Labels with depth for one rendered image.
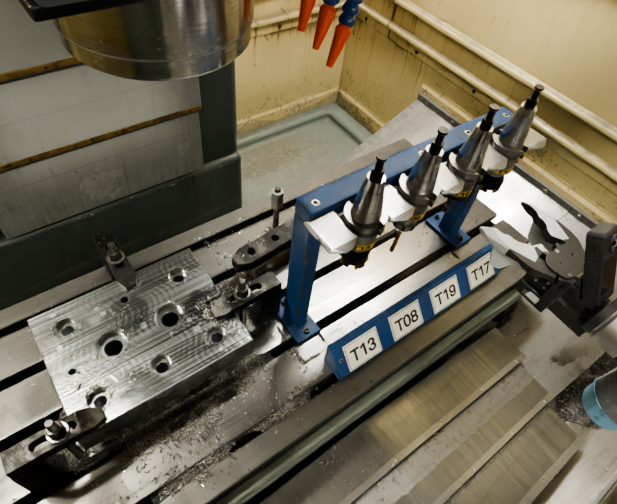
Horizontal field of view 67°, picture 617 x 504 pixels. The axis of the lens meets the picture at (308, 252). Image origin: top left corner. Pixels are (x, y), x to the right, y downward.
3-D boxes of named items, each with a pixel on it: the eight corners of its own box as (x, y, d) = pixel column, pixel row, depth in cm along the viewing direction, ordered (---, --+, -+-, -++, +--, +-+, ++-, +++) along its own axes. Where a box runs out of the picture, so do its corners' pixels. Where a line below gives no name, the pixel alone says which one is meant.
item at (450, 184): (469, 188, 74) (471, 184, 73) (446, 200, 71) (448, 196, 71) (437, 162, 77) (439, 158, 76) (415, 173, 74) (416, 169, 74)
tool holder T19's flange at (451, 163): (462, 156, 80) (467, 144, 78) (489, 177, 77) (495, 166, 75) (437, 168, 77) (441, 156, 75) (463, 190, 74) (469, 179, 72)
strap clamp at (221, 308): (279, 314, 92) (283, 269, 80) (220, 347, 86) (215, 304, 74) (270, 302, 93) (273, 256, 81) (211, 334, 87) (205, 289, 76)
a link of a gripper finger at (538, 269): (501, 262, 68) (560, 290, 67) (506, 255, 67) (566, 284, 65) (509, 241, 71) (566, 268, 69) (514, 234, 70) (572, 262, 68)
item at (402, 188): (417, 177, 75) (422, 165, 73) (442, 202, 72) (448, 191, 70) (387, 189, 73) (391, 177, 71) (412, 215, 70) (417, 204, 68)
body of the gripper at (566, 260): (509, 286, 74) (572, 345, 68) (537, 254, 67) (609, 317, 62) (538, 265, 77) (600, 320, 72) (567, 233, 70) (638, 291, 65)
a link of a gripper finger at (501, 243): (462, 257, 74) (518, 285, 72) (477, 234, 69) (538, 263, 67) (468, 245, 76) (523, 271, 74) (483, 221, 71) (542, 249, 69)
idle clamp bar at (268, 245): (335, 231, 107) (339, 211, 102) (242, 288, 94) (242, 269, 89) (321, 218, 109) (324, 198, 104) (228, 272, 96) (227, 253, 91)
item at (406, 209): (420, 214, 69) (422, 211, 68) (394, 228, 67) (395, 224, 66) (389, 186, 72) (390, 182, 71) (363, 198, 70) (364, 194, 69)
